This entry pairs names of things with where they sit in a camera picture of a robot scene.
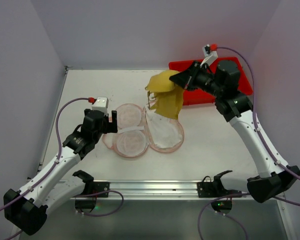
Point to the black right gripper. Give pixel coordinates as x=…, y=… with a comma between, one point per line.
x=194, y=75

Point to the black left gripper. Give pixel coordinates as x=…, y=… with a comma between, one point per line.
x=109, y=124

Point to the yellow bra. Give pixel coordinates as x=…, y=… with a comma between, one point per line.
x=165, y=97

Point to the floral mesh laundry bag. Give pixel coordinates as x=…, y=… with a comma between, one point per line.
x=131, y=140

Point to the white bra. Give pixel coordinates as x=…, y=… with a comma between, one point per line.
x=165, y=135

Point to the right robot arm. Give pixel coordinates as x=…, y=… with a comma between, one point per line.
x=274, y=174

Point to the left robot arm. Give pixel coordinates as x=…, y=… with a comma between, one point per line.
x=28, y=208

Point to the red plastic tray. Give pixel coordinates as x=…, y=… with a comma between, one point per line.
x=197, y=96

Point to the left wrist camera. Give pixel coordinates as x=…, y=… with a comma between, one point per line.
x=99, y=104

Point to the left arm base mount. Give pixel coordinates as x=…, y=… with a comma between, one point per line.
x=95, y=187

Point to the aluminium front rail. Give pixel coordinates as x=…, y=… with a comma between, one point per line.
x=149, y=190

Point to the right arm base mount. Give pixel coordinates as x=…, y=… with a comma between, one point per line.
x=213, y=187

